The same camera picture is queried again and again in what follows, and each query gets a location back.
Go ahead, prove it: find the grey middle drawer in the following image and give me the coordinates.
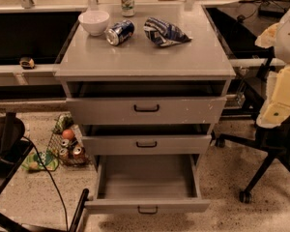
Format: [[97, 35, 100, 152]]
[[82, 124, 212, 156]]

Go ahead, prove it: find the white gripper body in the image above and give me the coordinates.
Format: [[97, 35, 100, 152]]
[[256, 65, 290, 129]]

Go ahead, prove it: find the black power adapter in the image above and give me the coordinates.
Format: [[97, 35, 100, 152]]
[[258, 1, 290, 17]]

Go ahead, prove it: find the red soda can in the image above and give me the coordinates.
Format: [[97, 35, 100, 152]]
[[72, 146, 85, 160]]

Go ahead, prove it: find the black office chair right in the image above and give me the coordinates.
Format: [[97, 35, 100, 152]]
[[212, 47, 290, 203]]

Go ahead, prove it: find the grey drawer cabinet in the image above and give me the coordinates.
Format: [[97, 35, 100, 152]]
[[53, 2, 237, 179]]

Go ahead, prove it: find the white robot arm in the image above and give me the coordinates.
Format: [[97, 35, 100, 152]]
[[255, 9, 290, 129]]

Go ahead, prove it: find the blue white chip bag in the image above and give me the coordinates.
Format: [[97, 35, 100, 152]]
[[143, 17, 191, 47]]

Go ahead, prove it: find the wire basket on floor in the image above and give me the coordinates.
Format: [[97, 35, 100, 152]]
[[47, 125, 89, 166]]

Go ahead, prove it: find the green white upright can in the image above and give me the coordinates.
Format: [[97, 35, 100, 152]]
[[121, 0, 135, 16]]

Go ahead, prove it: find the black chair left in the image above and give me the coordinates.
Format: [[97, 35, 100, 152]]
[[0, 112, 89, 232]]

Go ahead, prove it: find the white bowl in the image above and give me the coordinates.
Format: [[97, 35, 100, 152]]
[[78, 11, 110, 36]]

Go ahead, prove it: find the silver soda can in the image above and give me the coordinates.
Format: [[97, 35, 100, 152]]
[[59, 148, 69, 160]]

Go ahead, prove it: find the black cable on floor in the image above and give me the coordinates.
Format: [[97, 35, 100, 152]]
[[21, 135, 70, 232]]

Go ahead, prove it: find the blue soda can lying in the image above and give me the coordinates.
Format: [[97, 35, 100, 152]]
[[105, 19, 134, 46]]

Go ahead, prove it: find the grey drawer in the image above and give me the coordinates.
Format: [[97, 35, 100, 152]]
[[65, 81, 228, 126], [85, 155, 210, 215], [82, 124, 212, 156]]

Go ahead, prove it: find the grey bottom drawer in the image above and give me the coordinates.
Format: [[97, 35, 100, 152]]
[[85, 155, 210, 215]]

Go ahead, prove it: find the orange ball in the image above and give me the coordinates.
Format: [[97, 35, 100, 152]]
[[62, 130, 74, 140]]

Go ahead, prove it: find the green chip bag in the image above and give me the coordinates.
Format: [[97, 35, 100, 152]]
[[52, 114, 73, 134]]

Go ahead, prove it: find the black side table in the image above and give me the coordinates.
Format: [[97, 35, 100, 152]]
[[205, 0, 290, 59]]

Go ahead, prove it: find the yellow black tape measure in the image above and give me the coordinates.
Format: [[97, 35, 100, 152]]
[[19, 57, 35, 70]]

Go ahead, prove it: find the grey top drawer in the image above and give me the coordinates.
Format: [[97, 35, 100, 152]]
[[65, 81, 228, 126]]

